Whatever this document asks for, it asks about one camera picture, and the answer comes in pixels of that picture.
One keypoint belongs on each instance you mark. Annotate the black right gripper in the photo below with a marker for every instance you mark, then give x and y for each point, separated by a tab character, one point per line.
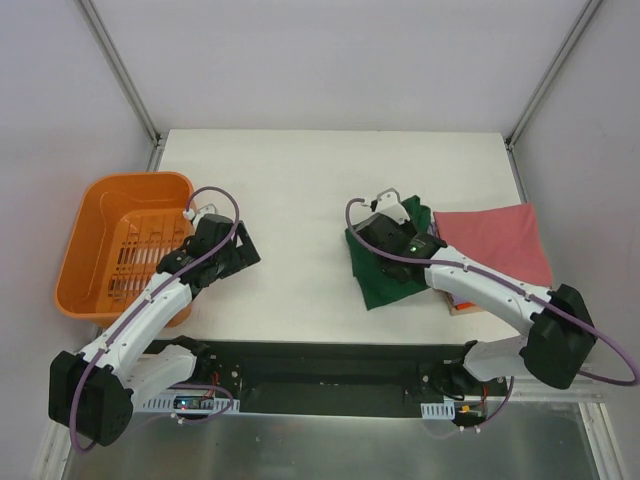
382	239

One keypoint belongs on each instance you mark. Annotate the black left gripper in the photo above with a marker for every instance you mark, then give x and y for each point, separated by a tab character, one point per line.
232	258

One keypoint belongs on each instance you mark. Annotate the dark green t shirt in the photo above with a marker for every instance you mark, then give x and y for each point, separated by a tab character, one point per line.
379	289

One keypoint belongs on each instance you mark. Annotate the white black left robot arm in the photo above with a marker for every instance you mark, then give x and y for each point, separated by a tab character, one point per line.
93	392

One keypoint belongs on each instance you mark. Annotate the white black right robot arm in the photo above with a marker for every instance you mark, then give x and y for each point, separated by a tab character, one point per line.
555	333

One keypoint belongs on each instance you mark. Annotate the orange folded t shirt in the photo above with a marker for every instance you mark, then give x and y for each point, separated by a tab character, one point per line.
464	305

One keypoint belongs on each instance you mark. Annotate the pink folded t shirt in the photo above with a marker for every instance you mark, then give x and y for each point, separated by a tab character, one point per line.
505	239

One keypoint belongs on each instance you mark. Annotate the orange plastic basket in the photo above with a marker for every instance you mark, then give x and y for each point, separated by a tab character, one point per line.
125	224

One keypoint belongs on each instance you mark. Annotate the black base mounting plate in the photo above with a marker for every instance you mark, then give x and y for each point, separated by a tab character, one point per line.
362	380

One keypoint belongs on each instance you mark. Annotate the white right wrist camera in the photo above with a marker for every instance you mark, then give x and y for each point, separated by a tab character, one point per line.
388	203

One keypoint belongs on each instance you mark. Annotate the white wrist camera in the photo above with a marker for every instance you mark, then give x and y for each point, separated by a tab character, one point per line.
388	203
191	214

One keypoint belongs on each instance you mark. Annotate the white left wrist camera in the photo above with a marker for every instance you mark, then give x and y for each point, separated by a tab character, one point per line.
191	214

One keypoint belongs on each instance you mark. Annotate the white slotted cable duct left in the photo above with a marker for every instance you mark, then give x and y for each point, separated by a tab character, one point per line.
188	403

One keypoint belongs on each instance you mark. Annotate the white slotted cable duct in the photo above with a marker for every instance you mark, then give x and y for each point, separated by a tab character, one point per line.
188	403
451	410

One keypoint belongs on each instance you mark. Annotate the white slotted cable duct right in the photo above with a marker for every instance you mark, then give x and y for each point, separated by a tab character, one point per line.
451	410

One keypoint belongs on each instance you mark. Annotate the aluminium rail right side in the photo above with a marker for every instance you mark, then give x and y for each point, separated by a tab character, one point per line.
528	389

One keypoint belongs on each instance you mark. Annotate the left aluminium frame post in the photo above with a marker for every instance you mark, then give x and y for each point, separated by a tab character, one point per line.
114	60

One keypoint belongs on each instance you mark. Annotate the aluminium frame post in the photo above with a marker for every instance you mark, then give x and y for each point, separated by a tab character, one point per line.
114	60
577	30

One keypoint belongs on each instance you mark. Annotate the right aluminium frame post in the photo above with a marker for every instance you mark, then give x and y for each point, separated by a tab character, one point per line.
577	30

